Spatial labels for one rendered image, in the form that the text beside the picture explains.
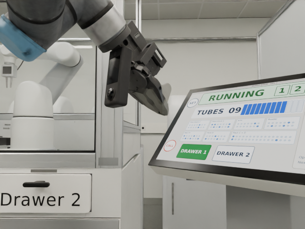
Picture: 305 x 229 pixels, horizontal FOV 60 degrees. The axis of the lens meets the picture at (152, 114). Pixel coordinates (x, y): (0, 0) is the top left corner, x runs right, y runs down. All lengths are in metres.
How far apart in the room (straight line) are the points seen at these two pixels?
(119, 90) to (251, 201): 0.42
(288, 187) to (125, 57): 0.39
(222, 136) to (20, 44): 0.48
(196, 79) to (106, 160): 3.36
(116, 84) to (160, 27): 3.81
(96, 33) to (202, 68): 3.67
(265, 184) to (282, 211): 0.12
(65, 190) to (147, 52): 0.49
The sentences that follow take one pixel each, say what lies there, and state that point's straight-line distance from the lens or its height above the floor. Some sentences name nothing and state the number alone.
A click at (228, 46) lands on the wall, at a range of 4.30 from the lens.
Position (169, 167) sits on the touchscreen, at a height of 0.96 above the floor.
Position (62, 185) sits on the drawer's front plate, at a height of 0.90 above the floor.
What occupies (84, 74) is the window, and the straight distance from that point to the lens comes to 0.87.
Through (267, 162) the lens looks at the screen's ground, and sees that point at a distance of 0.59.
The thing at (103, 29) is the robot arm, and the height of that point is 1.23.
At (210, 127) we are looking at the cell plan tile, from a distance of 0.72.
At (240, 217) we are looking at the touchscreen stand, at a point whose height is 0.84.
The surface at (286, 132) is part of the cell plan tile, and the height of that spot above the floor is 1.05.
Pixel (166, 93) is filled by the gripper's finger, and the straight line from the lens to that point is 0.59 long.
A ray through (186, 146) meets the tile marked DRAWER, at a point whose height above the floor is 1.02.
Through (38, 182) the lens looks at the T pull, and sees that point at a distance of 0.83.
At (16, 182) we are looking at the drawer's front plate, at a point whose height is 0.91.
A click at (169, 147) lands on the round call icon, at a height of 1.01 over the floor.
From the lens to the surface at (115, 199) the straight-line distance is 0.83.
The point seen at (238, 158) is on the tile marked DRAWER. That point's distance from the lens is 0.62.
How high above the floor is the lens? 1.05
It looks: 4 degrees up
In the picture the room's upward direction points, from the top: straight up
